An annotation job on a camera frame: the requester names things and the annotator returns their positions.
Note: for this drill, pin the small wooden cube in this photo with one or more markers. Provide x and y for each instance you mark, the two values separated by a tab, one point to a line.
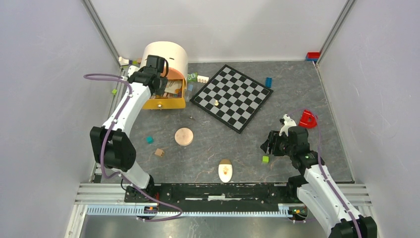
159	152

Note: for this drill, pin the white lego brick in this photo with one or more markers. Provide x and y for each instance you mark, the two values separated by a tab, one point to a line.
202	79

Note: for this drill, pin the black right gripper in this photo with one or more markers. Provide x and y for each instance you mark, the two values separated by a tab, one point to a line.
274	137

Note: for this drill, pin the small green cube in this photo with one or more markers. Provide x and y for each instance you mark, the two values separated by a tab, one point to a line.
265	159

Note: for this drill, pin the black mounting rail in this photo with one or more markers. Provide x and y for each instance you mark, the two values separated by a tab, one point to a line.
214	197

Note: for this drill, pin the red letter D toy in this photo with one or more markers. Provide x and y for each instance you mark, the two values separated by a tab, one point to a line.
308	120

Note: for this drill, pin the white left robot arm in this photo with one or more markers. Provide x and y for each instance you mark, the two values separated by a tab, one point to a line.
111	144

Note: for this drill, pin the red blue bricks corner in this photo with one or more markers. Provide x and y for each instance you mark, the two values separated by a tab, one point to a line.
312	56

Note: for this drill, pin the small teal cube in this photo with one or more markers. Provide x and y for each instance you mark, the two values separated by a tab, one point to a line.
149	140

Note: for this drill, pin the white round drawer organizer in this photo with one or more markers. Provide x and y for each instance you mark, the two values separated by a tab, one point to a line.
172	52

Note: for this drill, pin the yellow drawer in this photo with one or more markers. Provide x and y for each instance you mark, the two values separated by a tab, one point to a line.
166	101

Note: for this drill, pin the round pink compact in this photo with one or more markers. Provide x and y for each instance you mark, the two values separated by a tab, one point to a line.
184	136

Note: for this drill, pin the blue lego brick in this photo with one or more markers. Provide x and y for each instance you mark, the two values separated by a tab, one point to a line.
268	82

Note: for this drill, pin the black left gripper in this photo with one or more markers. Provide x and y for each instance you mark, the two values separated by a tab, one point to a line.
164	82

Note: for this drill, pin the white orange sachet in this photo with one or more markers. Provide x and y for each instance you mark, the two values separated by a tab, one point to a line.
174	86

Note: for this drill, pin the black grey chessboard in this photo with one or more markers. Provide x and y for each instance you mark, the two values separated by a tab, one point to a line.
240	98

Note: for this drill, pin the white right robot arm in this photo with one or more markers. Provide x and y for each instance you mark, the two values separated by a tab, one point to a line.
315	187

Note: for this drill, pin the green toy block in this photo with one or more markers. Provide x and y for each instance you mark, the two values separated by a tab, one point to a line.
192	77

